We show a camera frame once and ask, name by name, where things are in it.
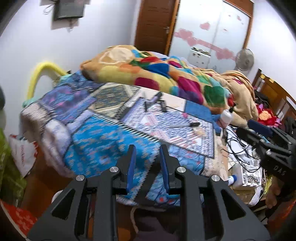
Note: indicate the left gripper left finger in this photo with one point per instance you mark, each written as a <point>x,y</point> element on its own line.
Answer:
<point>126,165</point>

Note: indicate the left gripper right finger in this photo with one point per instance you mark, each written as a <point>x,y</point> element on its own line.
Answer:
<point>168,166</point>

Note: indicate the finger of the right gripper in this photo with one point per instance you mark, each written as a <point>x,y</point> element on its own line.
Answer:
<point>251,138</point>
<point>260,128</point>

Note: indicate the purple spray can black cap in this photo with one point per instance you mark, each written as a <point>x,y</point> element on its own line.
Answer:
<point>155,98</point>

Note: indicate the red plush toy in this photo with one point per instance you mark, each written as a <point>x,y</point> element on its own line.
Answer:
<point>266,116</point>

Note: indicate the white bottle black cap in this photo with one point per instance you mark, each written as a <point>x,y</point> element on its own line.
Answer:
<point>226,117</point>

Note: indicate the wooden headboard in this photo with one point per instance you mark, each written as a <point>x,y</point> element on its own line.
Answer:
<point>281,103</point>

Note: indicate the black marker pen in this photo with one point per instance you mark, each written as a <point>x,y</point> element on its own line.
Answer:
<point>186,125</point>

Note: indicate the colourful fleece blanket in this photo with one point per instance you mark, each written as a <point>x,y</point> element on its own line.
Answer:
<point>125,64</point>

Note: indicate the black remote control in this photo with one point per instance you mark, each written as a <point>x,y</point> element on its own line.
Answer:
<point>163,106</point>

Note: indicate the blue patterned bed sheet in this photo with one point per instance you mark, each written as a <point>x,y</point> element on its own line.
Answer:
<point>84,127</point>

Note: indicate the standing fan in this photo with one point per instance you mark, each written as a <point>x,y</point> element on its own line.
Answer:
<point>244,60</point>

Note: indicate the white plastic shopping bag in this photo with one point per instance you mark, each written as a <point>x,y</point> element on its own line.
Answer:
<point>24,153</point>

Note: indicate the green patterned bag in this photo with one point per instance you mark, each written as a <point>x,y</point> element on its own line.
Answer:
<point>12,184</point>

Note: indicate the brown wooden door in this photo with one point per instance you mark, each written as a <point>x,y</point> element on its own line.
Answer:
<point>155,25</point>

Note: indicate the black wall device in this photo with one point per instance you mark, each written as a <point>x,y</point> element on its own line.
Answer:
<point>68,9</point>

